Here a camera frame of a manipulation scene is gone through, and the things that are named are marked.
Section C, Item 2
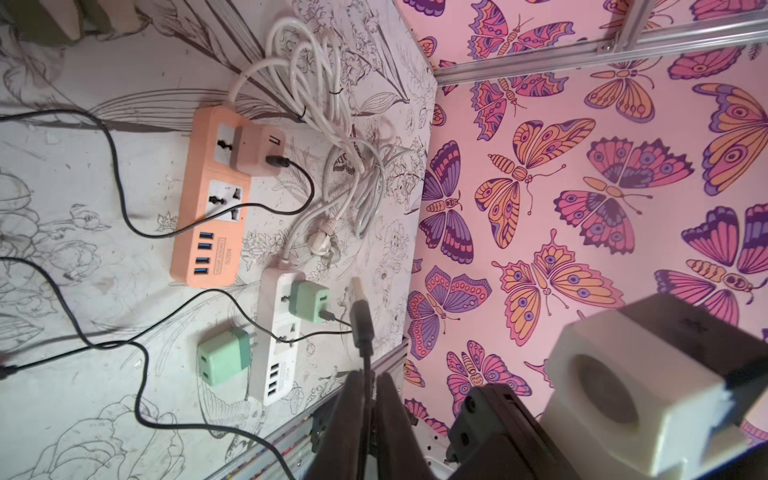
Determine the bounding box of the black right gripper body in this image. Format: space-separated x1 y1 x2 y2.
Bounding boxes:
446 384 579 480

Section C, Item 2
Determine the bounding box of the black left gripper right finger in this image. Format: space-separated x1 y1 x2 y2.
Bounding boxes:
374 373 435 480

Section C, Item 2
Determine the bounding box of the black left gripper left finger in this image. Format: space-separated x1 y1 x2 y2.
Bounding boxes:
305 371 366 479

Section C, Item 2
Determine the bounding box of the green power adapter cube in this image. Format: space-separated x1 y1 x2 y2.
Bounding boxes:
289 280 330 323

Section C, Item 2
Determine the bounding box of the pink power strip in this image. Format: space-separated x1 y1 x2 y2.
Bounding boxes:
170 106 251 288

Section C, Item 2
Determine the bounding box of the pink USB charger adapter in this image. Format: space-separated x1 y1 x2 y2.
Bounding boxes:
230 123 286 177

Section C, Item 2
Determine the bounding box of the white power strip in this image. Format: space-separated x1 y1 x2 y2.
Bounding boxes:
248 267 305 406

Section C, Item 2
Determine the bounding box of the white power plug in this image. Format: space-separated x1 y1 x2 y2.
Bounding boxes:
307 217 338 256

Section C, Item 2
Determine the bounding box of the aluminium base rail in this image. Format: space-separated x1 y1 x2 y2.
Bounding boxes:
207 338 410 479

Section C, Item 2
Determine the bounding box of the white coiled power cord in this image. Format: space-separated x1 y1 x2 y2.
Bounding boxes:
226 16 388 268

